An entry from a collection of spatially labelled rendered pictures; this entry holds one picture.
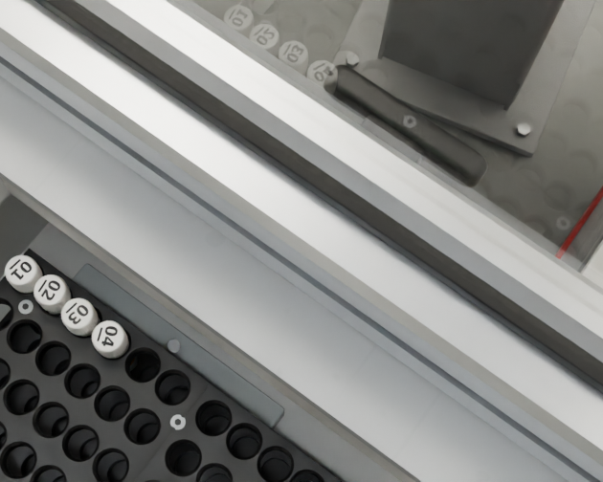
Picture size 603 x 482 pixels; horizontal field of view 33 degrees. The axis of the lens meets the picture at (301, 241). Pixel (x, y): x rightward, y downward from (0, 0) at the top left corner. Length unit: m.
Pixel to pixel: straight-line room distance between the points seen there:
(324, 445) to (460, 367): 0.15
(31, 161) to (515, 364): 0.18
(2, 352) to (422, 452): 0.16
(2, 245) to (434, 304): 0.22
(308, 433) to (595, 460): 0.17
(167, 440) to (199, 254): 0.07
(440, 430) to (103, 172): 0.15
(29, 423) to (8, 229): 0.10
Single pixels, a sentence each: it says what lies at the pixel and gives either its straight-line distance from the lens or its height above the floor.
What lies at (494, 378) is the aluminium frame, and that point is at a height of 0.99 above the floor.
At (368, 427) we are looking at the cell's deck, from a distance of 0.34.
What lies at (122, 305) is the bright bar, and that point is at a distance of 0.45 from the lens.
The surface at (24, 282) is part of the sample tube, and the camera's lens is 0.40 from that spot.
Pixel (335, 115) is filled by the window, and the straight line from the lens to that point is 0.26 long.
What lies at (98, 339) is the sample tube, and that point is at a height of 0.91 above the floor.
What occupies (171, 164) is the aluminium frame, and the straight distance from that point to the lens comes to 0.32.
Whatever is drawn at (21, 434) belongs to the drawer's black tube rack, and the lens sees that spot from 0.40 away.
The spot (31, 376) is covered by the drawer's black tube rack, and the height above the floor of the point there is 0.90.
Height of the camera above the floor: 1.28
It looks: 72 degrees down
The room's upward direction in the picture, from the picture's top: 4 degrees clockwise
